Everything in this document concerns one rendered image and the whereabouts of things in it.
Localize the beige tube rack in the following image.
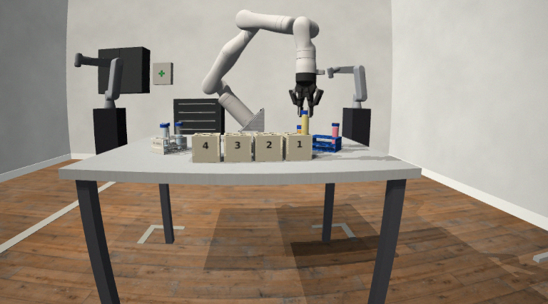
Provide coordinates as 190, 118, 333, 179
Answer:
151, 135, 188, 155

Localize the blue tube rack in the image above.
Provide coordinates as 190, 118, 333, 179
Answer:
313, 134, 342, 153

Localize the beige bucket adapter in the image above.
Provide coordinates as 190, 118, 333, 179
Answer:
191, 133, 221, 163
281, 132, 313, 161
223, 133, 252, 163
253, 132, 283, 162

